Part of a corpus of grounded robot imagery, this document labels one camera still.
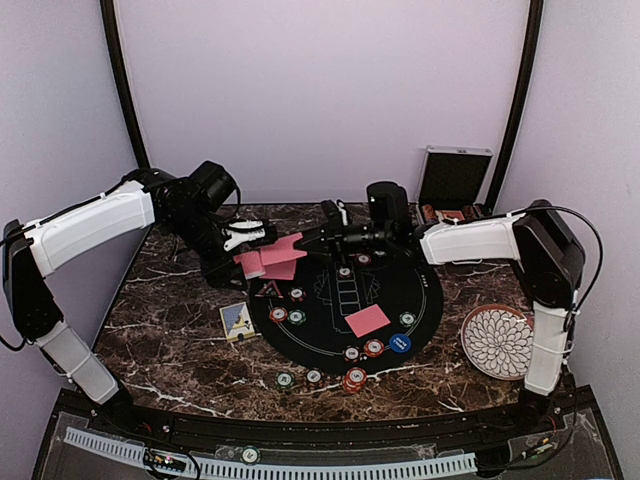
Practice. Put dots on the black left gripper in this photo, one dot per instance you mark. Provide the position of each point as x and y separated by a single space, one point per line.
218 271

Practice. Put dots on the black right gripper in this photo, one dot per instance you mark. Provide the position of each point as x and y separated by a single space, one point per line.
331 235

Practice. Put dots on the red-backed card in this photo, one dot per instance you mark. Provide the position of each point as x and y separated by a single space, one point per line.
282 250
367 320

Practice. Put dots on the black chip seat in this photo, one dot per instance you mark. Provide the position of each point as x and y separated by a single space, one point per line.
297 294

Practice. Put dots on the green chip seat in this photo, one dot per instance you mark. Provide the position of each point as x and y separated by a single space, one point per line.
297 317
407 319

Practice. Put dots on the green poker chip stack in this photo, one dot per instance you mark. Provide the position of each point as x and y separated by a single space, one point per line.
285 381

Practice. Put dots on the black 100 poker chip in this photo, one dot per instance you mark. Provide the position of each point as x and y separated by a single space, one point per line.
351 354

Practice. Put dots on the black poker chip stack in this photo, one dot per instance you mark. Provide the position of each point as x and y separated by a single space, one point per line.
313 377

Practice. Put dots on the red poker chip stack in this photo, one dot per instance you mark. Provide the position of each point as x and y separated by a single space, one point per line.
354 380

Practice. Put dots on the red-backed playing card deck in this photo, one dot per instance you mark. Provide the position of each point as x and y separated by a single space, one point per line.
251 264

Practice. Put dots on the red-backed card seat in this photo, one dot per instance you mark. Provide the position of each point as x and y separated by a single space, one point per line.
280 271

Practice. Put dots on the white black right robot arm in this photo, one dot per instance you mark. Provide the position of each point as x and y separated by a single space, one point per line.
546 255

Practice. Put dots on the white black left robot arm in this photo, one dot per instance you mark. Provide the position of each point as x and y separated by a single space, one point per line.
184 206

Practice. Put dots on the yellow blue card box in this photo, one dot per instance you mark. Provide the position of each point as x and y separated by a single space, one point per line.
237 322

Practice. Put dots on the red triangular all-in marker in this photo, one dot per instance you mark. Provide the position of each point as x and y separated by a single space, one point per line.
269 290

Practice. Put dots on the round black poker mat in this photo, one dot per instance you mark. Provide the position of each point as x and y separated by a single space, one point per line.
393 281

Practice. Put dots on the blue round blind button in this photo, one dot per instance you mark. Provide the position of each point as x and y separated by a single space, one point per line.
400 343

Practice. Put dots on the aluminium poker chip case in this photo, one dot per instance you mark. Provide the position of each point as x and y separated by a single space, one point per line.
450 181

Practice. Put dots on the floral patterned ceramic plate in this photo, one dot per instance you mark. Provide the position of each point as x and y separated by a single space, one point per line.
497 340

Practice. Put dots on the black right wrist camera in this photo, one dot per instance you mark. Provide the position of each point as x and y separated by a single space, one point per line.
387 201

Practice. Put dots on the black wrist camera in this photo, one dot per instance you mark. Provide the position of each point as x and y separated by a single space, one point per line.
214 185
387 201

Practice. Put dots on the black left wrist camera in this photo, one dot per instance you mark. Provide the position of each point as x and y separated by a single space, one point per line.
214 185

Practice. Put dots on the black left frame post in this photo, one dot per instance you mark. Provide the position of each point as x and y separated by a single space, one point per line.
123 89

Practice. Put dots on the black frame post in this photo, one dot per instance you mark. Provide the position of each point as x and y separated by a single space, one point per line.
123 89
521 89

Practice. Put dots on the green chip on rail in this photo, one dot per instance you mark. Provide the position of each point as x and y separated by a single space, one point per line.
250 455

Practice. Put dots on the white slotted cable duct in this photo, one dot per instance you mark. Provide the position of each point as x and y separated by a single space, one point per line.
227 464

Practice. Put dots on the black right frame post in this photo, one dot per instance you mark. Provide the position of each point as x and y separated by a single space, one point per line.
521 89

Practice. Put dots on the black front rail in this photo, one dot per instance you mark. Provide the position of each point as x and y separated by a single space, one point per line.
487 431

